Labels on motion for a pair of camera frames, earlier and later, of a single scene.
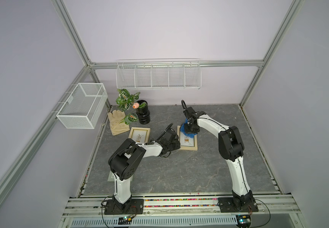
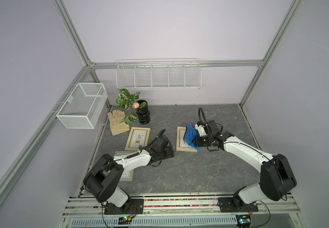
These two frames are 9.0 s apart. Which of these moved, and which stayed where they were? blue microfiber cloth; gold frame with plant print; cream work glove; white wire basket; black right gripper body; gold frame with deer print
Moved: blue microfiber cloth; black right gripper body
Stayed: white wire basket; gold frame with plant print; cream work glove; gold frame with deer print
